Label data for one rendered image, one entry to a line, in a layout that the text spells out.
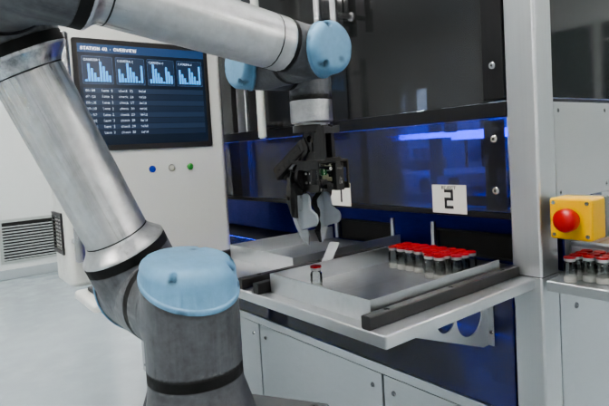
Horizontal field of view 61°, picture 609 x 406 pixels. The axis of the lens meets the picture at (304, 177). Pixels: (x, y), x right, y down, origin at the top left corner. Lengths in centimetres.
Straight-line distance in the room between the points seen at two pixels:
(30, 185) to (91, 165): 544
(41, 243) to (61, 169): 549
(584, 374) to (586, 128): 50
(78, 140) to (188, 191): 97
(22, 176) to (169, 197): 457
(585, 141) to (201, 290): 85
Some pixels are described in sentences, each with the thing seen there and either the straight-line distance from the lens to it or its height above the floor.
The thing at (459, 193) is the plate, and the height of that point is 103.
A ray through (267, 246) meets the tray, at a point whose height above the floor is 89.
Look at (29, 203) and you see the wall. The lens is 615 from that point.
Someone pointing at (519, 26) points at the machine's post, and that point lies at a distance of 106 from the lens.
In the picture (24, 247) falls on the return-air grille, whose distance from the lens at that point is 617.
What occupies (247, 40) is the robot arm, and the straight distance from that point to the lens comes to 68.
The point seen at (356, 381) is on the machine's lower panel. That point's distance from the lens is 147.
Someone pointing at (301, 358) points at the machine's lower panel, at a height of 52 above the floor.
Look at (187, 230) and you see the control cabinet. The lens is 166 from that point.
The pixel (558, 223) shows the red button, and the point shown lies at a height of 99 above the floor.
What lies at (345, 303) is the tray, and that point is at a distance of 83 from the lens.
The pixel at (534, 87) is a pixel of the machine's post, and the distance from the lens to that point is 103.
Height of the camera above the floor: 114
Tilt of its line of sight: 3 degrees down
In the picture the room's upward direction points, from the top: 3 degrees counter-clockwise
